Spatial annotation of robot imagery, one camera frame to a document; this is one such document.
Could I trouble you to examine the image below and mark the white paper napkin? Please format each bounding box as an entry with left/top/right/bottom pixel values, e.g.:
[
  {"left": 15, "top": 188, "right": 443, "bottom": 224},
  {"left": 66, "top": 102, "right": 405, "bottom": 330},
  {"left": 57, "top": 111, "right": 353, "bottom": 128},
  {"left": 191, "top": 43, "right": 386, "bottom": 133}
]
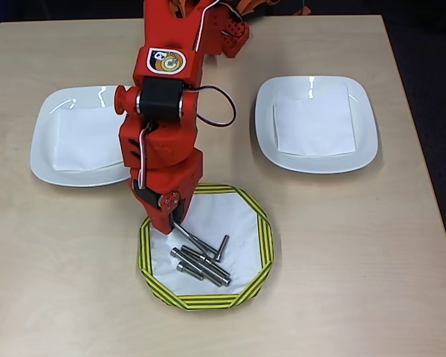
[
  {"left": 54, "top": 105, "right": 132, "bottom": 174},
  {"left": 272, "top": 82, "right": 358, "bottom": 157}
]

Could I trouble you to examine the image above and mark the yellow green striped paper plate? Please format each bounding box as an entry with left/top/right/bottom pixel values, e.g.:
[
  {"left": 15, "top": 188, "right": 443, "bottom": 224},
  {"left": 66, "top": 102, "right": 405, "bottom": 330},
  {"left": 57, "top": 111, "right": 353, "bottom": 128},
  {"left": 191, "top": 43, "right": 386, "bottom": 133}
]
[{"left": 136, "top": 182, "right": 275, "bottom": 312}]

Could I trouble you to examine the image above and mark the white square ceramic plate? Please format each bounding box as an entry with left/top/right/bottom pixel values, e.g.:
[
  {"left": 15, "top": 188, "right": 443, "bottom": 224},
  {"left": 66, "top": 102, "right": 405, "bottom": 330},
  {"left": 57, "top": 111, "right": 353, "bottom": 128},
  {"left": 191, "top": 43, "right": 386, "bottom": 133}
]
[
  {"left": 254, "top": 75, "right": 379, "bottom": 175},
  {"left": 29, "top": 85, "right": 153, "bottom": 188}
]

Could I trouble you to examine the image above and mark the orange printed part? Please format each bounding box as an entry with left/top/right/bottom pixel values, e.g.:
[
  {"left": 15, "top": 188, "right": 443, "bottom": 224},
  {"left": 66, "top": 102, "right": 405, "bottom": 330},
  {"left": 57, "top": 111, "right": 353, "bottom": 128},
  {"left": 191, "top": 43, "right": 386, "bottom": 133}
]
[{"left": 234, "top": 0, "right": 312, "bottom": 16}]

